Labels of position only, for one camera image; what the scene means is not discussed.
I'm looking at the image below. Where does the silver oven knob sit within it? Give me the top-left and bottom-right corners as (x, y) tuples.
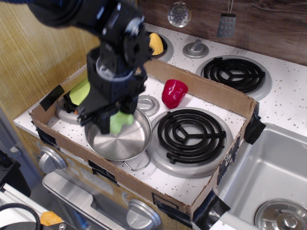
(39, 146), (67, 174)
(126, 199), (162, 230)

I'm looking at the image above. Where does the black back right burner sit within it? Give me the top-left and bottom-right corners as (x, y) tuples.
(196, 55), (272, 101)

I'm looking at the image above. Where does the silver sink drain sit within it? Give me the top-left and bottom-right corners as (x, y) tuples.
(254, 199), (307, 230)

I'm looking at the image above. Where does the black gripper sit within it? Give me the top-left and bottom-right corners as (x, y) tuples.
(76, 46), (148, 134)

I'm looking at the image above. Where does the orange object bottom left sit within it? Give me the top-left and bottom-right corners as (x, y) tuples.
(40, 211), (63, 226)

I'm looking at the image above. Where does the silver back stove knob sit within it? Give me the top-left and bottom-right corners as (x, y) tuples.
(183, 39), (209, 59)

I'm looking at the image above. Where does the silver left oven knob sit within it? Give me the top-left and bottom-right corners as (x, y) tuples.
(39, 146), (67, 174)

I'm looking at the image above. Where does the silver metal pan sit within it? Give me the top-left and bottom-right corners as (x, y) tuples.
(84, 108), (152, 172)

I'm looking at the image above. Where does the red toy bell pepper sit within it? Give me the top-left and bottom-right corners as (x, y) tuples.
(161, 79), (189, 109)

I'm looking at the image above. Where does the silver center stove knob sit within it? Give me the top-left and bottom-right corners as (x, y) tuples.
(137, 95), (160, 117)

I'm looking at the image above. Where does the silver oven door handle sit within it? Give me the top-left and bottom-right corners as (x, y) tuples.
(43, 172), (129, 230)

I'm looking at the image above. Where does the black cable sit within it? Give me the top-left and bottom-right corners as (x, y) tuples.
(0, 203), (41, 230)

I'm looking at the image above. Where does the black back left burner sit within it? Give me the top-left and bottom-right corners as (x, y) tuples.
(153, 33), (174, 63)

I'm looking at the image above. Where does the black front right burner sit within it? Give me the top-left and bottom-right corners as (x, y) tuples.
(147, 107), (233, 179)

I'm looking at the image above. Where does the silver stove knob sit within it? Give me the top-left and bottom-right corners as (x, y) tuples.
(137, 95), (160, 117)
(183, 39), (209, 59)

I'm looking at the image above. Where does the grey slotted spatula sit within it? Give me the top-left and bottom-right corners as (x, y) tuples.
(216, 0), (236, 39)

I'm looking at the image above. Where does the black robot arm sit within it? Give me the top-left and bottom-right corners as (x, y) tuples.
(24, 0), (153, 134)

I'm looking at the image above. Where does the yellow toy corn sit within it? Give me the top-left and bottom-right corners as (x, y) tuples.
(149, 33), (164, 56)

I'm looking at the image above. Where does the light green plate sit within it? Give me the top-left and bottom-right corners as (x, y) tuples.
(69, 79), (90, 105)

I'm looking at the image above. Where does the green toy broccoli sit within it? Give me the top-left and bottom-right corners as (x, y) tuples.
(110, 111), (134, 134)

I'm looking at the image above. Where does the brown cardboard fence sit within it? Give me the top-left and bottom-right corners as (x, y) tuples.
(30, 60), (259, 229)

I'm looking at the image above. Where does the silver sink basin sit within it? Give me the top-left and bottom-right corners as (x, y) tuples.
(213, 124), (307, 230)

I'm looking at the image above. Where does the silver round strainer ladle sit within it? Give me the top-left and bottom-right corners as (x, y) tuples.
(167, 0), (192, 28)

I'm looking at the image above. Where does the silver right oven knob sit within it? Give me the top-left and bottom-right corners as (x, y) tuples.
(126, 199), (162, 230)

